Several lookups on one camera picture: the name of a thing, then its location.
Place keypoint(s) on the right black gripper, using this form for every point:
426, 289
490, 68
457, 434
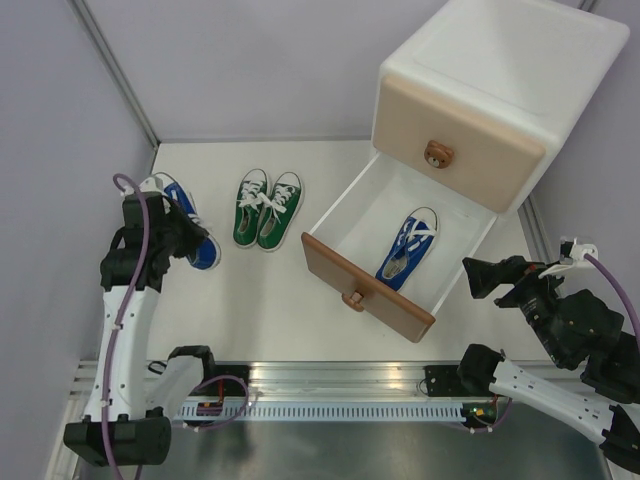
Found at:
483, 274

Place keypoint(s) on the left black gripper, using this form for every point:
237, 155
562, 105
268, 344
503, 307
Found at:
195, 233

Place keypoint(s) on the blue sneaker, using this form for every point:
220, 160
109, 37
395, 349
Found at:
413, 242
208, 255

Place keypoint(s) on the bear knob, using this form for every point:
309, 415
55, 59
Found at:
438, 155
353, 300

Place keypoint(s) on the brown drawer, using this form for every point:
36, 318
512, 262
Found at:
346, 247

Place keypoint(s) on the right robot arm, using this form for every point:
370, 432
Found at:
576, 331

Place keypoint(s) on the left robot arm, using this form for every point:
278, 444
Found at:
126, 422

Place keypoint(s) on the white cabinet shell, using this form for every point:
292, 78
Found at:
532, 65

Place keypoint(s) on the left green sneaker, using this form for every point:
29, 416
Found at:
252, 193

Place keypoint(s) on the right green sneaker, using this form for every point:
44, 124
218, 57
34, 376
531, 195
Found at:
279, 210

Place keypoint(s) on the beige upper drawer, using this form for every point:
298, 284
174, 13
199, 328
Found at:
493, 161

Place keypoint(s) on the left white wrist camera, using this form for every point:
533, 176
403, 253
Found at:
151, 184

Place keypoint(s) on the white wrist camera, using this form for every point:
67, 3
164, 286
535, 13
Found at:
151, 184
574, 256

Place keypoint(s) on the right aluminium frame rail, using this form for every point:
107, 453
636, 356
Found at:
534, 232

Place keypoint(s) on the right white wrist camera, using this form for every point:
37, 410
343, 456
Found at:
574, 256

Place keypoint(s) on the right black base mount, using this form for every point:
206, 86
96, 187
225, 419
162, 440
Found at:
443, 381

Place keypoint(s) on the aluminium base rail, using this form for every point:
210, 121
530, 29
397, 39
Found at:
344, 379

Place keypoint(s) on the white slotted cable duct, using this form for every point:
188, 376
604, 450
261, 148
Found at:
423, 411

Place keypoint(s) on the left corner aluminium post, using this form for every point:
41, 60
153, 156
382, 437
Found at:
89, 23

